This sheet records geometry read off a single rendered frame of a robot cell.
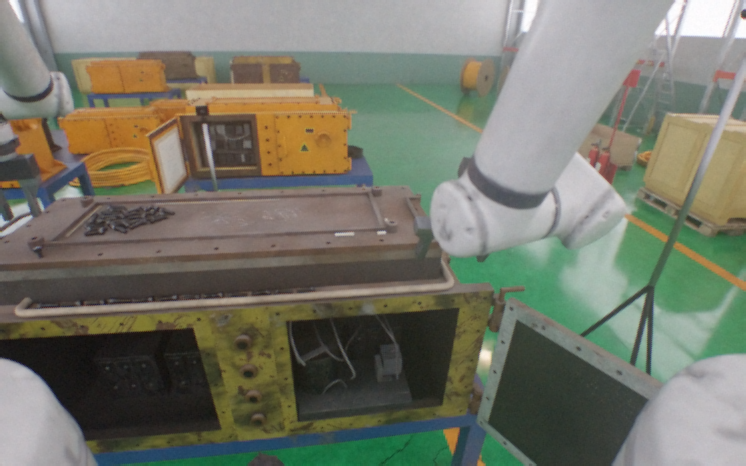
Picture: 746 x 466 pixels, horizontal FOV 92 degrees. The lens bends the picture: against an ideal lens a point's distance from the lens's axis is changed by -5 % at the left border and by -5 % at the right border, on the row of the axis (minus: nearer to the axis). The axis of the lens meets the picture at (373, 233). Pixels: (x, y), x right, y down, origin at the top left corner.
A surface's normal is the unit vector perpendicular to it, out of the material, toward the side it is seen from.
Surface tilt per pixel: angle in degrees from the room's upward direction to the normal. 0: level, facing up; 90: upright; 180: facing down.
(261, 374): 90
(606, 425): 90
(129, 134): 90
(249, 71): 90
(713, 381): 10
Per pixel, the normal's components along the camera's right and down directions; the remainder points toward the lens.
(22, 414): 0.43, -0.87
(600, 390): -0.78, 0.28
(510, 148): -0.66, 0.47
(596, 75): -0.08, 0.73
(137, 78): 0.18, 0.47
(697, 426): -0.20, -0.88
